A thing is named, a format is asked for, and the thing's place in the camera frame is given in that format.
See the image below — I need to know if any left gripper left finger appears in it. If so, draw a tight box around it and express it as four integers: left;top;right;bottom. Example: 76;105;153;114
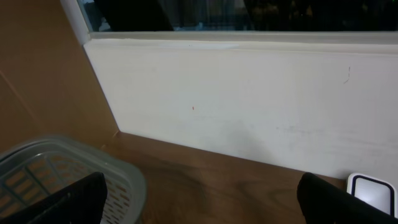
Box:
1;172;108;224

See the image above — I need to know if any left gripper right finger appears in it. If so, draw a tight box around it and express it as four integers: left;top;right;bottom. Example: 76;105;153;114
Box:
297;172;397;224

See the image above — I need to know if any white barcode scanner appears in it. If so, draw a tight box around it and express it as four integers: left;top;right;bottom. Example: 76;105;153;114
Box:
346;173;397;218

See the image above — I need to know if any grey plastic basket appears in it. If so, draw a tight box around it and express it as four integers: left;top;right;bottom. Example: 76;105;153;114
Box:
1;137;147;224

